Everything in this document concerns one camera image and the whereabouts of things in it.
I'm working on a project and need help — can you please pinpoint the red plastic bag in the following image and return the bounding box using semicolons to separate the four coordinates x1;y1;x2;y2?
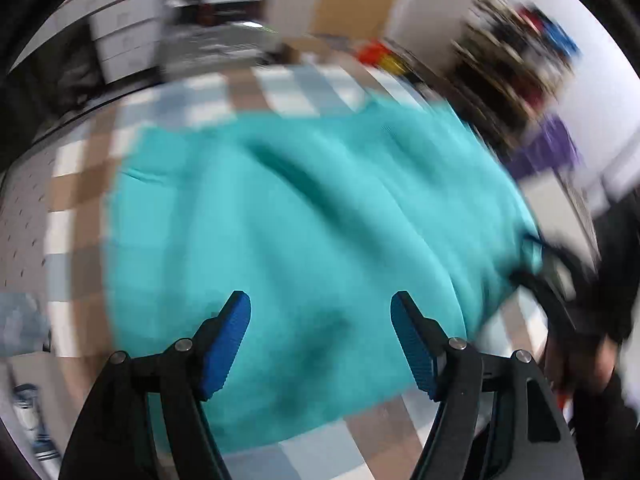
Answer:
357;42;396;67

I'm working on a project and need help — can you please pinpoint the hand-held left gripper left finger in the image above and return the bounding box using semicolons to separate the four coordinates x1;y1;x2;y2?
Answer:
59;290;252;480

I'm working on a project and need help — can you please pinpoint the silver suitcase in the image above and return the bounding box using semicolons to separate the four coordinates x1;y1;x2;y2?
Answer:
165;22;281;73

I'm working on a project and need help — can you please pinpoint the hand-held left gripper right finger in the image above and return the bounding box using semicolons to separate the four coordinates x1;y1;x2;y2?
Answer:
390;290;586;480

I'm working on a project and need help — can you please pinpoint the white dotted mat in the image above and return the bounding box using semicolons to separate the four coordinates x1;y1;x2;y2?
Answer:
0;125;66;296

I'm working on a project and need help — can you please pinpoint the purple bag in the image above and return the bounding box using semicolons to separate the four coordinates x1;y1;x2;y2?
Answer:
505;115;581;181

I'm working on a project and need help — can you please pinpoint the grey white box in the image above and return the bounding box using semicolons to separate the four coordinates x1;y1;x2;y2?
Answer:
520;170;601;261

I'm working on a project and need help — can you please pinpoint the teal zip jacket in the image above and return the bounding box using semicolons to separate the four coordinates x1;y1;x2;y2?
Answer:
102;97;546;456

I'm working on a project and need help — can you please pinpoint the white desk with drawers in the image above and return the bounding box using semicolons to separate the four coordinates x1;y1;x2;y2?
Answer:
90;0;166;86

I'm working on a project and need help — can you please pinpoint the person's right hand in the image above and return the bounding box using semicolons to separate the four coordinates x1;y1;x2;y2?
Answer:
545;332;621;401

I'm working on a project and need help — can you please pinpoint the checked bed sheet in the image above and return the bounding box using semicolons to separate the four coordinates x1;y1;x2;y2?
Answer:
42;57;556;480

